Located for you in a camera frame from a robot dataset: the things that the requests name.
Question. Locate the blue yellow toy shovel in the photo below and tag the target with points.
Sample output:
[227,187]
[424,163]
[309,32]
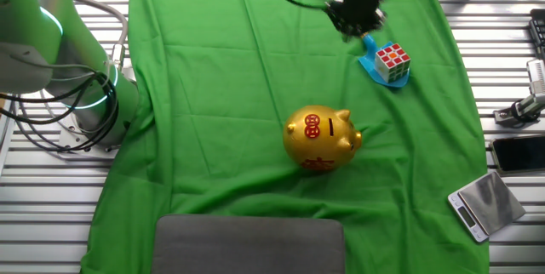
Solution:
[370,67]

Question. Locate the Rubik's cube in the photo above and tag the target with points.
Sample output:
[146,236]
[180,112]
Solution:
[392,62]

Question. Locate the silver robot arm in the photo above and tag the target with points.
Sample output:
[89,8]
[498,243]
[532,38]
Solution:
[38,31]

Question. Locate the golden piggy bank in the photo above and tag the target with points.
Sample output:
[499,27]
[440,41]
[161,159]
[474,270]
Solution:
[319,140]

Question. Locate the green cloth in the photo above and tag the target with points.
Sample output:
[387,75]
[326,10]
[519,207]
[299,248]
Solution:
[221,138]

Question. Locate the black keyboard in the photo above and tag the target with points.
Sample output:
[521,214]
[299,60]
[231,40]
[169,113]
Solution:
[538,31]

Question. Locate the smartphone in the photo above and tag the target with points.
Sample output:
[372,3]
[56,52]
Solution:
[519,154]

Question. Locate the silver digital kitchen scale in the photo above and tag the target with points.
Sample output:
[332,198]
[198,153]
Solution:
[489,203]

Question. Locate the grey cushion pad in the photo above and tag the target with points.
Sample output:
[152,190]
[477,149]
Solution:
[247,246]

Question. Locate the silver ribbed camera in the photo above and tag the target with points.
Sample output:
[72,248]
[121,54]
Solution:
[537,76]

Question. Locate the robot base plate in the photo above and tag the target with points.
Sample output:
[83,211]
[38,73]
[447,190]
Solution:
[70,138]

